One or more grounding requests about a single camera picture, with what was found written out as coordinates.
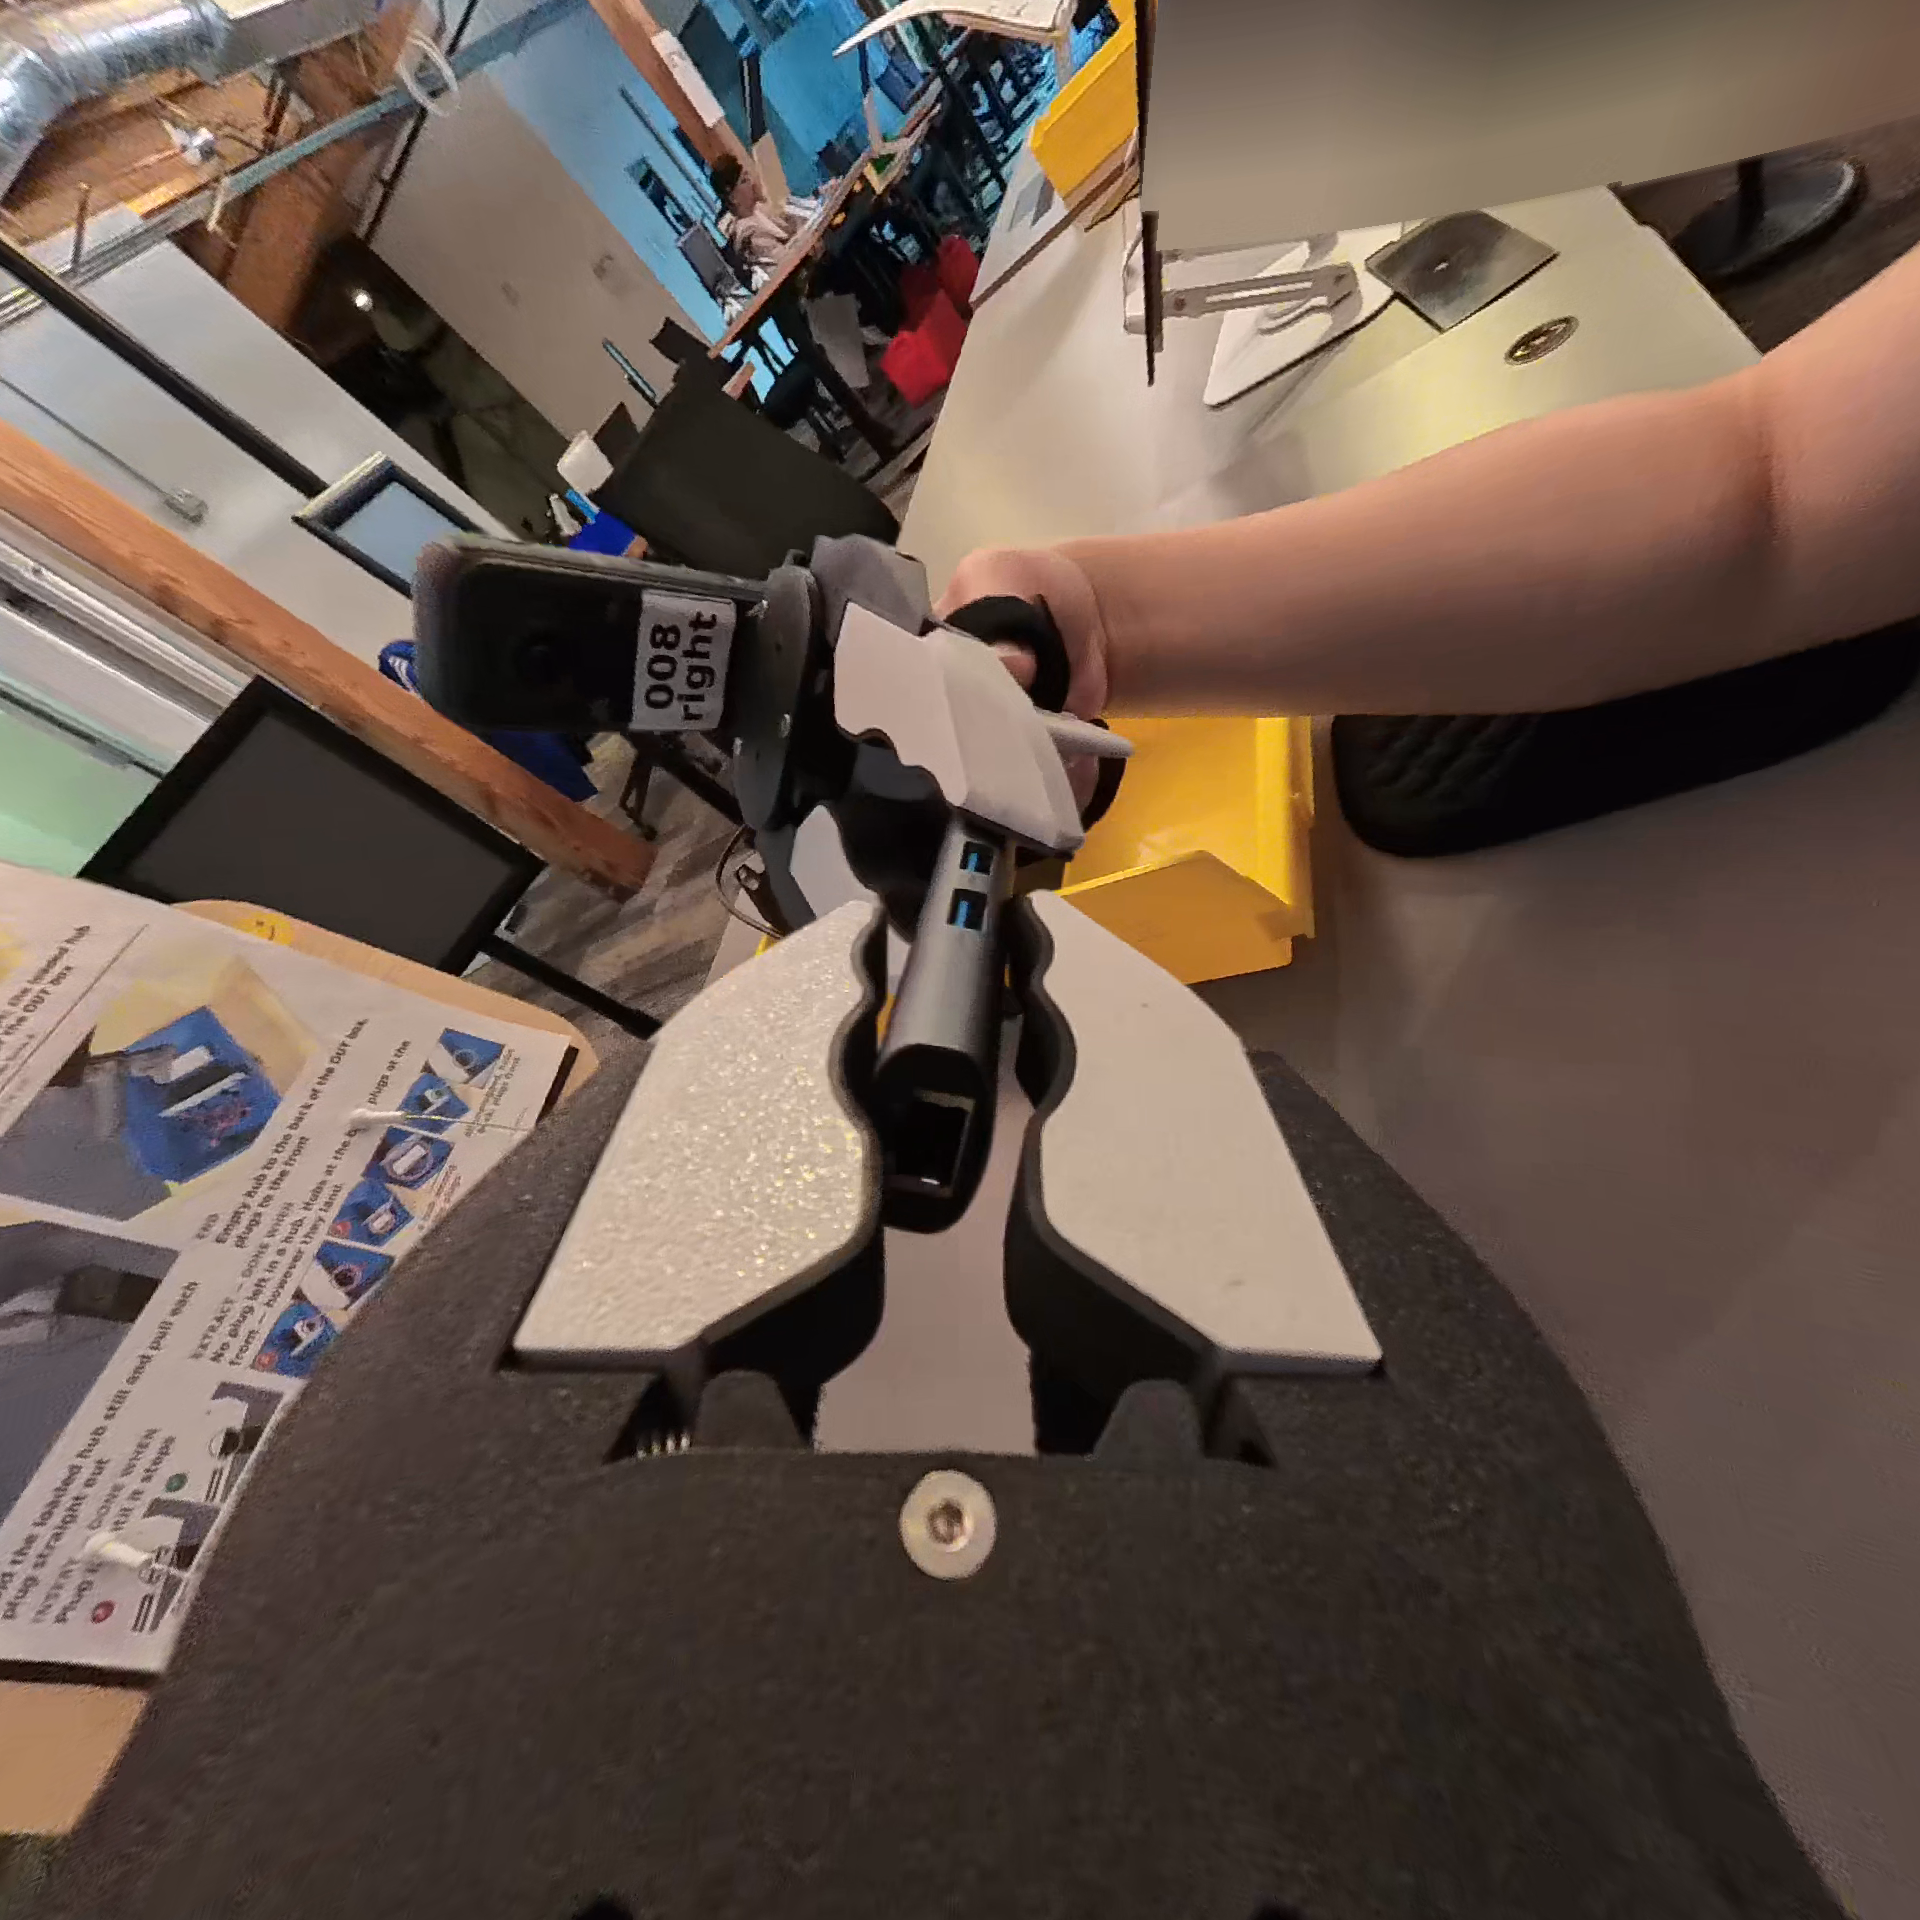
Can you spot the black round base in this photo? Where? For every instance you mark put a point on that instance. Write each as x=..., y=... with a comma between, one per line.
x=1754, y=209

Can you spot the printed instruction sheet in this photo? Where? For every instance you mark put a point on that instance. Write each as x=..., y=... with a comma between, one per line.
x=226, y=1199

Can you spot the person's right forearm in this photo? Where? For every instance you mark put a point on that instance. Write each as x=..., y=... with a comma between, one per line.
x=1498, y=555

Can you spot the white panel stand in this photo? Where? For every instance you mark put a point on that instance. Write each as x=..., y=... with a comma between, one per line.
x=1275, y=300

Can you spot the wooden document board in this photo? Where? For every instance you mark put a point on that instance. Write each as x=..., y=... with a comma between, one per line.
x=60, y=1755

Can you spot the black mesh cushion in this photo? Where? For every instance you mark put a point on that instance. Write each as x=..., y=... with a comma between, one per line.
x=1498, y=781

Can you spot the small tablet screen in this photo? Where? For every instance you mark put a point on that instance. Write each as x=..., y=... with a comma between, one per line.
x=391, y=526

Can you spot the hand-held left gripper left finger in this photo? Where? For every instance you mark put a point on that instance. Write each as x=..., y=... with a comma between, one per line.
x=704, y=1186

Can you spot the yellow plastic bin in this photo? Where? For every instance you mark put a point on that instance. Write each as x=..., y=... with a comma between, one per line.
x=1085, y=120
x=1199, y=899

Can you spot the black flat monitor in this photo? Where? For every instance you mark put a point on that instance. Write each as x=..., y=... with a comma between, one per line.
x=299, y=840

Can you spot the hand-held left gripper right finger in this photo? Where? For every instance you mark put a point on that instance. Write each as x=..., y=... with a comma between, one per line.
x=1186, y=1199

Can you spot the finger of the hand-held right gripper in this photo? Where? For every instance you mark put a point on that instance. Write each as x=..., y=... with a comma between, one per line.
x=1085, y=736
x=960, y=719

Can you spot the grey board panel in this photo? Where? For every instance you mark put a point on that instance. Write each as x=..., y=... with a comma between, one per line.
x=1498, y=108

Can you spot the red storage bins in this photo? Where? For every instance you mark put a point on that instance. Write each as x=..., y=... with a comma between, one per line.
x=924, y=352

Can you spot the black metal plate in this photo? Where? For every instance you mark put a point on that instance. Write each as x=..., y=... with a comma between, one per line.
x=1456, y=269

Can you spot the slim grey usb hub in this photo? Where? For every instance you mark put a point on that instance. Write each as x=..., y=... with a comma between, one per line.
x=937, y=1033

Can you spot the silver ventilation duct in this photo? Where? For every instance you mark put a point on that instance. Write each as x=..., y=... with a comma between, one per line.
x=90, y=76

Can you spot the person's right hand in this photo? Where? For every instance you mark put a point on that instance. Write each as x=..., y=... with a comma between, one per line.
x=1051, y=586

